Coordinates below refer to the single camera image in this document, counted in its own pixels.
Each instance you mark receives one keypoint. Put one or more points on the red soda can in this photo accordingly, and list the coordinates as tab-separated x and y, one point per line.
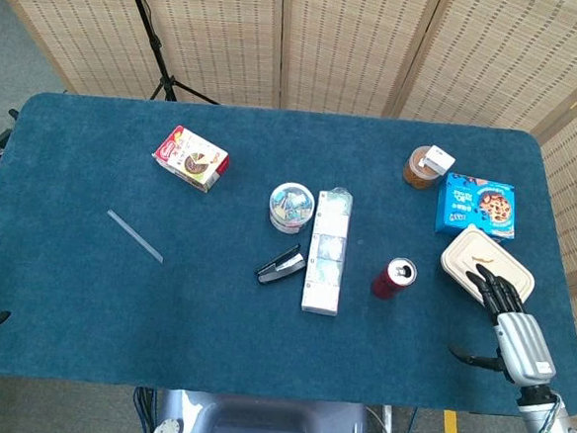
387	285

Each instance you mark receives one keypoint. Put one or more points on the clear jar of rubber bands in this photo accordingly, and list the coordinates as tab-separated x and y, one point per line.
414	176

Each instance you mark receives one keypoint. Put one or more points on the black tripod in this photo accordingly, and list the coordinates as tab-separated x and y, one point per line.
154	43

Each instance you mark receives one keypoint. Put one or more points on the black stapler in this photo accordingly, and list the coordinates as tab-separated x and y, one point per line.
280	268

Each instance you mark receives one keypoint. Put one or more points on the blue table cloth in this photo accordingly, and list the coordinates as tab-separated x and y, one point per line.
162	317

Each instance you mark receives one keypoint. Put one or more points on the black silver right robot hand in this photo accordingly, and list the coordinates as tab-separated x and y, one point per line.
525	342

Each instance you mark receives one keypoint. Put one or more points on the clear plastic straw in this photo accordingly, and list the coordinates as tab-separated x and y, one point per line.
134	236

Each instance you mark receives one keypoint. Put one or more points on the blue cookie box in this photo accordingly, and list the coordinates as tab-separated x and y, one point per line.
472	204

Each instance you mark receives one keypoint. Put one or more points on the blue-grey robot torso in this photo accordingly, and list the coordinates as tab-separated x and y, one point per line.
264	428

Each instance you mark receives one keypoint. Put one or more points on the bamboo folding screen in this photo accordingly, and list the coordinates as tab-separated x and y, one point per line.
340	42

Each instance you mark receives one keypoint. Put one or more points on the beige lidded lunch box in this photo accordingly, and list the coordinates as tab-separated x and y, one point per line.
474	254

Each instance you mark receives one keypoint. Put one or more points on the clear jar of binder clips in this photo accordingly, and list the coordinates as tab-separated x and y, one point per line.
291	207

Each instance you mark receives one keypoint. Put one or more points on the red white cake box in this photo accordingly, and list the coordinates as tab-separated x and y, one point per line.
191	160

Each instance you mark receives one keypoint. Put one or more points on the wrapped tissue pack bundle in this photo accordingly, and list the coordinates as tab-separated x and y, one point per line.
326	259

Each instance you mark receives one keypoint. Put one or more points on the small white cardboard box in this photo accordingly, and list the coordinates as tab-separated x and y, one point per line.
438	160

